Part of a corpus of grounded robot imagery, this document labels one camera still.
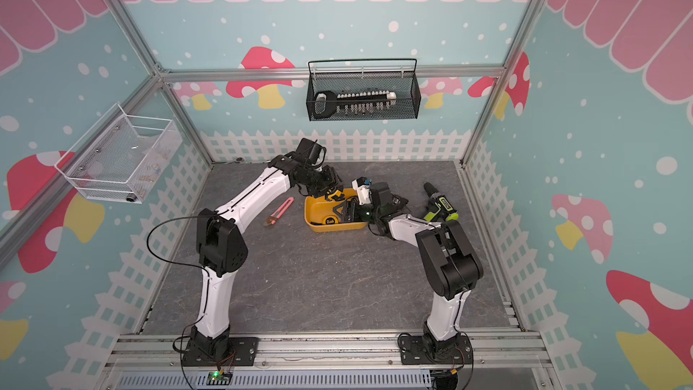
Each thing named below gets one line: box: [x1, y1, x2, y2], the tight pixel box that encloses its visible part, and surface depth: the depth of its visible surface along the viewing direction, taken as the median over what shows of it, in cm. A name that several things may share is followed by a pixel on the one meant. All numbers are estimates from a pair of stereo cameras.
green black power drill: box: [422, 181, 460, 222], surface depth 102 cm
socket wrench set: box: [314, 89, 398, 120], surface depth 91 cm
